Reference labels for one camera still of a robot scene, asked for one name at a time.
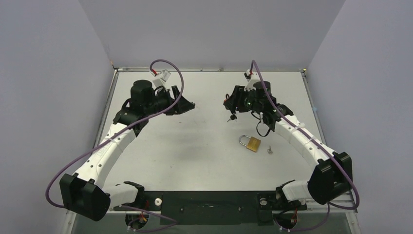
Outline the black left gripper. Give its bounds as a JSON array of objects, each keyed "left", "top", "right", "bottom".
[{"left": 145, "top": 86, "right": 194, "bottom": 116}]

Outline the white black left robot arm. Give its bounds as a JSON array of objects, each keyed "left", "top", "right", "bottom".
[{"left": 59, "top": 80, "right": 195, "bottom": 221}]

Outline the black-headed keys bunch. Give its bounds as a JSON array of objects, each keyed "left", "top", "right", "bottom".
[{"left": 227, "top": 114, "right": 237, "bottom": 122}]

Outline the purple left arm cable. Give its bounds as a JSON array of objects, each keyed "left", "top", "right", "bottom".
[{"left": 45, "top": 59, "right": 185, "bottom": 209}]

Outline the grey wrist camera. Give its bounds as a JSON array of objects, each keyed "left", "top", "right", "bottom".
[
  {"left": 152, "top": 70, "right": 171, "bottom": 90},
  {"left": 244, "top": 69, "right": 261, "bottom": 92}
]

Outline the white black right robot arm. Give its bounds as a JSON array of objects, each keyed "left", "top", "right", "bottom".
[{"left": 223, "top": 81, "right": 353, "bottom": 208}]

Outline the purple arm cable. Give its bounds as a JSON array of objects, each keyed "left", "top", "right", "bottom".
[
  {"left": 45, "top": 59, "right": 185, "bottom": 209},
  {"left": 251, "top": 60, "right": 360, "bottom": 233}
]

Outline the large brass padlock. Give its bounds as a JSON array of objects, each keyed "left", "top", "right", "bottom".
[{"left": 239, "top": 135, "right": 261, "bottom": 153}]

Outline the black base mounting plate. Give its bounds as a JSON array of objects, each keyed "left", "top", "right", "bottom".
[{"left": 115, "top": 190, "right": 307, "bottom": 225}]

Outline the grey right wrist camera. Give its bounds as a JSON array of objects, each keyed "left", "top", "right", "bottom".
[{"left": 244, "top": 69, "right": 261, "bottom": 92}]

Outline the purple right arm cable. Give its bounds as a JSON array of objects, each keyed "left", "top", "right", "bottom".
[{"left": 251, "top": 60, "right": 360, "bottom": 233}]

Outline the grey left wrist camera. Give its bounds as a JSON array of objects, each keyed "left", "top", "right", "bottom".
[{"left": 152, "top": 70, "right": 171, "bottom": 90}]

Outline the aluminium table frame rail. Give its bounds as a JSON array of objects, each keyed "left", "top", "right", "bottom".
[{"left": 66, "top": 190, "right": 358, "bottom": 215}]

